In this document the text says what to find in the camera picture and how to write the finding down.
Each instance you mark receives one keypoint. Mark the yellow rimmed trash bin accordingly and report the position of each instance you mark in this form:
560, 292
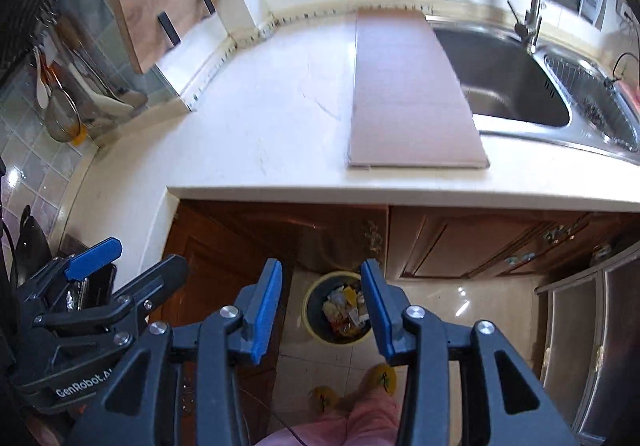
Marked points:
334, 311

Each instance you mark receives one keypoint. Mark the stainless steel sink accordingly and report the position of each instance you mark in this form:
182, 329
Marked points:
552, 95

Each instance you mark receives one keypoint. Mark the brown cardboard sheet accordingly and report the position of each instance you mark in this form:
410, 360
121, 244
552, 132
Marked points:
408, 109

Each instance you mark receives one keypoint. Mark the yellow slipper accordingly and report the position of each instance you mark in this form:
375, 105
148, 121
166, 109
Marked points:
381, 376

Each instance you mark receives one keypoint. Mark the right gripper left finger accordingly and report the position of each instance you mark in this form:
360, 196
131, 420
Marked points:
140, 403

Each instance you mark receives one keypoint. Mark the pink trouser leg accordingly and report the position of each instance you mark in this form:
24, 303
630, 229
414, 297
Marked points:
374, 420

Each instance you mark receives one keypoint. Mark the hanging kitchen utensils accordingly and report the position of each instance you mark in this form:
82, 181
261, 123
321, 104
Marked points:
90, 104

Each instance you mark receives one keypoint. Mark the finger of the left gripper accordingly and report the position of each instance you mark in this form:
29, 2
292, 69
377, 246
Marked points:
123, 314
83, 279

